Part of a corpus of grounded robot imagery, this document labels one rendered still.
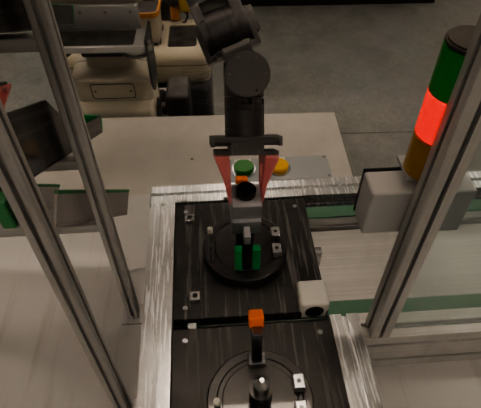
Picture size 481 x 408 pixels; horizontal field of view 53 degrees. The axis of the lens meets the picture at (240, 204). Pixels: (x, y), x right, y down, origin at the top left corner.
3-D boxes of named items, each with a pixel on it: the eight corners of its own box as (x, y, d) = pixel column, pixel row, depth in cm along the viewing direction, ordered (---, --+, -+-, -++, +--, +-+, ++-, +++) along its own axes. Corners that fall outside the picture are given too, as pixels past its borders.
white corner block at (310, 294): (294, 294, 79) (295, 280, 76) (321, 292, 79) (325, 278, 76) (298, 320, 76) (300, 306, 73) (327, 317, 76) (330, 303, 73)
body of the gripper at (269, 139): (283, 149, 68) (283, 95, 67) (210, 150, 67) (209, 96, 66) (275, 146, 75) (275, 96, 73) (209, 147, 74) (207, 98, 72)
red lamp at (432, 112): (408, 119, 52) (420, 78, 48) (453, 116, 52) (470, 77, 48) (423, 150, 48) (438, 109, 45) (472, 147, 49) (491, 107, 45)
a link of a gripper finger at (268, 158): (279, 206, 70) (279, 140, 68) (230, 208, 69) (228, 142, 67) (272, 197, 76) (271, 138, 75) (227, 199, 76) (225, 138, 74)
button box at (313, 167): (226, 180, 104) (225, 158, 100) (322, 175, 105) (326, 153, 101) (227, 203, 99) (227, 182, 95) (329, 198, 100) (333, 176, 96)
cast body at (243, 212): (228, 201, 78) (229, 172, 73) (255, 201, 79) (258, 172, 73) (232, 245, 73) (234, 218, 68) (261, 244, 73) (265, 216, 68)
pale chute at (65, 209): (55, 209, 87) (57, 184, 86) (127, 214, 86) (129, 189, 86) (-49, 218, 59) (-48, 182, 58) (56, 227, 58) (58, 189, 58)
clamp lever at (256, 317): (249, 353, 67) (247, 308, 64) (263, 352, 67) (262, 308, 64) (251, 372, 64) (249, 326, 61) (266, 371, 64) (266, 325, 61)
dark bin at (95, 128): (15, 126, 71) (8, 74, 68) (103, 132, 70) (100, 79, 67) (-143, 194, 45) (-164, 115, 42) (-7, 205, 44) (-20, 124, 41)
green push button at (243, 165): (233, 166, 99) (233, 159, 98) (253, 165, 100) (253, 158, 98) (234, 180, 97) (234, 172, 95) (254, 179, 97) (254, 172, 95)
